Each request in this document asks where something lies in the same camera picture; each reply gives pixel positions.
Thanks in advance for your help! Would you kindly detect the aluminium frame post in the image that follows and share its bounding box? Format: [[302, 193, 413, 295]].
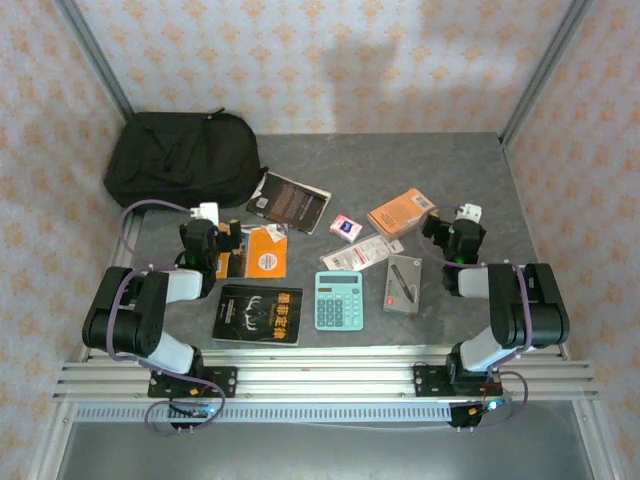
[[498, 0, 595, 147], [53, 0, 135, 121]]

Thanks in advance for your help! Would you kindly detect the dark paperback with white text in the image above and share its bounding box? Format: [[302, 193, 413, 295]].
[[246, 171, 332, 236]]

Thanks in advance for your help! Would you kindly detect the grey metal sheet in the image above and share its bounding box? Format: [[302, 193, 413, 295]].
[[52, 402, 599, 480]]

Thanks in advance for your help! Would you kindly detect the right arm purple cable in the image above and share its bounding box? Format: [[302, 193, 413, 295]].
[[418, 203, 532, 430]]

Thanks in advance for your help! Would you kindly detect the aluminium frame leg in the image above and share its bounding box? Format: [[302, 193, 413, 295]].
[[27, 399, 79, 480], [572, 399, 619, 480]]

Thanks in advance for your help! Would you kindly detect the aluminium mounting rail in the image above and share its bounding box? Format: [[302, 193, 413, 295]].
[[52, 344, 601, 404]]

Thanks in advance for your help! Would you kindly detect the black backpack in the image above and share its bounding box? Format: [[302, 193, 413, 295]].
[[103, 110, 269, 211]]

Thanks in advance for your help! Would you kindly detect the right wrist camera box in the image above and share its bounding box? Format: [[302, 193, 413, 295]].
[[455, 201, 485, 222]]

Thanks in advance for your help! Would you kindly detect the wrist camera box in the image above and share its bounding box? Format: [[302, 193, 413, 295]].
[[455, 201, 485, 222], [191, 201, 220, 225]]

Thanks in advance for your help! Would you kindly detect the grey pen box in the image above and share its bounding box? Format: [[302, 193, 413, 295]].
[[382, 253, 423, 315]]

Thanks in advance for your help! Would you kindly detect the small pink tissue pack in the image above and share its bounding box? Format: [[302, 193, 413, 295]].
[[329, 214, 363, 243]]

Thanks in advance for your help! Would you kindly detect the white blister pack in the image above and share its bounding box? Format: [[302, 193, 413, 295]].
[[319, 232, 404, 272]]

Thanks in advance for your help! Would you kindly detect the teal calculator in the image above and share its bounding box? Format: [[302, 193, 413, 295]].
[[314, 270, 365, 332]]

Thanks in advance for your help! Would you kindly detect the slotted grey cable duct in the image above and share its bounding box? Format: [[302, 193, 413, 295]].
[[74, 402, 454, 424]]

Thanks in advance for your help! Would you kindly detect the black book with orange title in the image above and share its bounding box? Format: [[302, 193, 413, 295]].
[[211, 283, 304, 347]]

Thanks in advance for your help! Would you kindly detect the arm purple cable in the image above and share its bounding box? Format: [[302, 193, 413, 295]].
[[418, 203, 532, 430], [107, 198, 227, 437]]

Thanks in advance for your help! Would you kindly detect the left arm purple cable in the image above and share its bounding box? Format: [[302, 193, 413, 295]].
[[107, 198, 227, 437]]

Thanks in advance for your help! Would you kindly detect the small black controller board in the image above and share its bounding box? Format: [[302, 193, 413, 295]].
[[167, 399, 219, 432], [447, 397, 514, 432]]

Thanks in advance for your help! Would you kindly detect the orange book with round sticker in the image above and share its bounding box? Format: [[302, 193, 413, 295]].
[[214, 224, 290, 280]]

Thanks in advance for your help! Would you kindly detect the orange-brown notebook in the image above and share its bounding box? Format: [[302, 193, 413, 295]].
[[366, 187, 436, 244]]

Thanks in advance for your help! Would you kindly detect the aluminium side rail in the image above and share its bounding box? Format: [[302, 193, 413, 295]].
[[79, 209, 146, 364]]

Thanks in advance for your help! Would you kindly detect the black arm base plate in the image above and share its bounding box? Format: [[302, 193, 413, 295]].
[[147, 366, 239, 400], [413, 363, 504, 399]]

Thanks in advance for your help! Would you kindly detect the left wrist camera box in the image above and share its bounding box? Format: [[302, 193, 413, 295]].
[[191, 201, 220, 225]]

